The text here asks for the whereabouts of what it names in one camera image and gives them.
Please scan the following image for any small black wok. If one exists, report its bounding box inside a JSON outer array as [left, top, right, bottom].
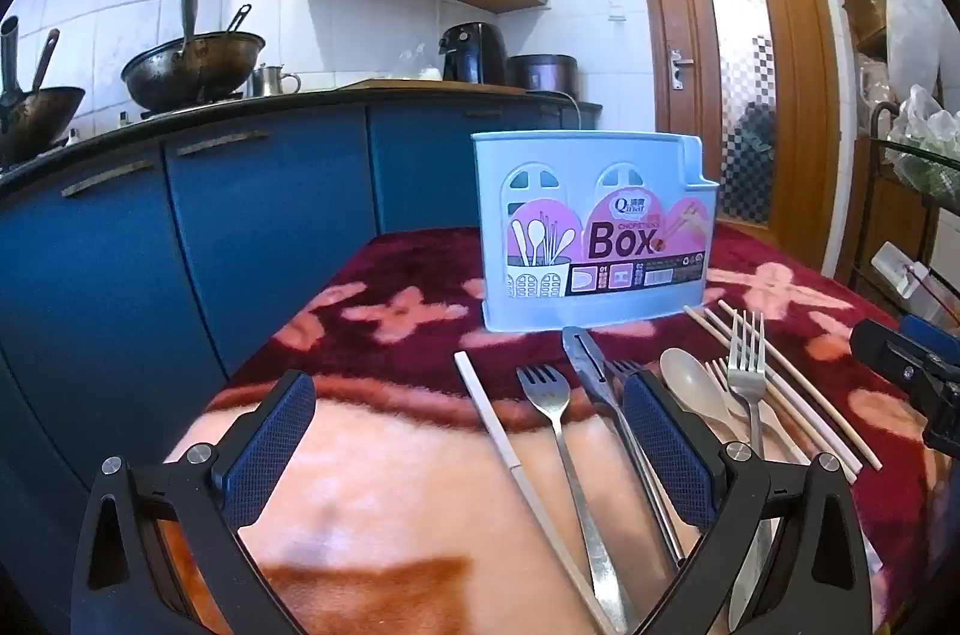
[[0, 15, 87, 165]]

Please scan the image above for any clear plastic bag of greens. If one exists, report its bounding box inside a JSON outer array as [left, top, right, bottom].
[[885, 84, 960, 190]]

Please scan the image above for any steel mug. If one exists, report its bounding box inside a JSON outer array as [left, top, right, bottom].
[[251, 64, 302, 98]]

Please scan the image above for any wooden door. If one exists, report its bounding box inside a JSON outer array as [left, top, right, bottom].
[[626, 0, 841, 276]]

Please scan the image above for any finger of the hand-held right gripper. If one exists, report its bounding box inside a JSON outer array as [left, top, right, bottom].
[[900, 314, 960, 356], [851, 318, 944, 386]]

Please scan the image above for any white power cable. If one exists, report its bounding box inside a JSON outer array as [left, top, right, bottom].
[[553, 90, 584, 131]]

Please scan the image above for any beige plastic spoon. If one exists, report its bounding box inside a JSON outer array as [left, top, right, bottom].
[[658, 348, 752, 450]]

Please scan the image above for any light blue utensil box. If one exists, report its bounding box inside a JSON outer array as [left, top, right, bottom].
[[471, 130, 722, 333]]

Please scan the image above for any large black wok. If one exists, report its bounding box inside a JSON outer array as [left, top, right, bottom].
[[120, 30, 267, 113]]

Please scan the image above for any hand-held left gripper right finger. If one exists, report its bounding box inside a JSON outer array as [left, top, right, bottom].
[[622, 369, 876, 635]]

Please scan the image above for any white handled steel knife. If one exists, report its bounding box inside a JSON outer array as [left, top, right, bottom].
[[454, 351, 625, 635]]

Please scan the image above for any beige plastic fork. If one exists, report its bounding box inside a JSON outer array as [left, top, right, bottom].
[[705, 359, 815, 467]]

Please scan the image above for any white power strip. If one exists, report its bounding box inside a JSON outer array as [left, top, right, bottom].
[[870, 240, 960, 327]]

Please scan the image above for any black air fryer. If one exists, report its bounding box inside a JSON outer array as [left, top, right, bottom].
[[439, 22, 505, 85]]

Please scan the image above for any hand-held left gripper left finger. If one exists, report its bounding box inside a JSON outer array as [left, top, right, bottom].
[[70, 369, 317, 635]]

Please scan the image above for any silver door handle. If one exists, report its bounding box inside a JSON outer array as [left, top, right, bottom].
[[667, 48, 696, 91]]

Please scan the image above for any black wire rack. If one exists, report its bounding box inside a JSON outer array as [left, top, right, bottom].
[[868, 101, 960, 325]]

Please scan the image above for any large white plastic bag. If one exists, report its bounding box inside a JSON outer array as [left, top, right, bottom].
[[885, 0, 947, 89]]

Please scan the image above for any dark rice cooker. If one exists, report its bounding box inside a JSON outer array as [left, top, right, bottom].
[[506, 53, 578, 91]]

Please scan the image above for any metal ladle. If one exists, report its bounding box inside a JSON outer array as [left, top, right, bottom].
[[179, 0, 200, 62]]

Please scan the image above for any red cable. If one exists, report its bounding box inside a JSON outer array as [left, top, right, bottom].
[[904, 264, 960, 314]]

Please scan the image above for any red floral printed blanket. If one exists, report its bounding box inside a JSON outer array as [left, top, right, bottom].
[[161, 222, 960, 635]]

